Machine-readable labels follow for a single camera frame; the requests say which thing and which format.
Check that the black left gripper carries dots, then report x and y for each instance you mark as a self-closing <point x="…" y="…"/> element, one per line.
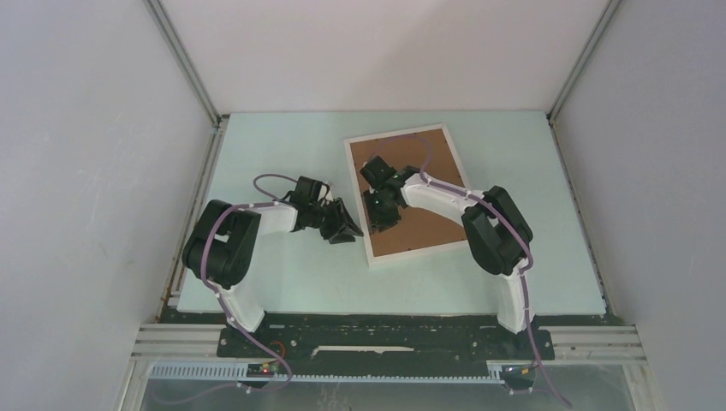
<point x="335" y="205"/>

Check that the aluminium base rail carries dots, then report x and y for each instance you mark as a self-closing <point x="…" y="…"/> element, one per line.
<point x="188" y="348"/>

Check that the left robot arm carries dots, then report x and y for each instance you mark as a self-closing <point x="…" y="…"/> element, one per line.
<point x="220" y="249"/>

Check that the aluminium corner rail left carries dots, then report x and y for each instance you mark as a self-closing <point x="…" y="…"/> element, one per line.
<point x="173" y="40"/>

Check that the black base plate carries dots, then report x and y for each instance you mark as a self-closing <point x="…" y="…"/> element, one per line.
<point x="382" y="346"/>

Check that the aluminium corner rail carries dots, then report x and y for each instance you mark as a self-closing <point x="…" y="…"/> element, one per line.
<point x="173" y="40"/>
<point x="594" y="39"/>

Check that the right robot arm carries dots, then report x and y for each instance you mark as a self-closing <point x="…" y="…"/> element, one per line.
<point x="497" y="234"/>

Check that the white picture frame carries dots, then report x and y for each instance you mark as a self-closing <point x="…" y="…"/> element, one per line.
<point x="357" y="198"/>

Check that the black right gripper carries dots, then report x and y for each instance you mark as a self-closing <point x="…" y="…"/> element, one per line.
<point x="377" y="221"/>

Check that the brown backing board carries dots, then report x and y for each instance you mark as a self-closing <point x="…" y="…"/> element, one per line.
<point x="431" y="153"/>

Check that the aluminium corner rail right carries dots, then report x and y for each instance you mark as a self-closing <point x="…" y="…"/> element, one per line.
<point x="594" y="39"/>

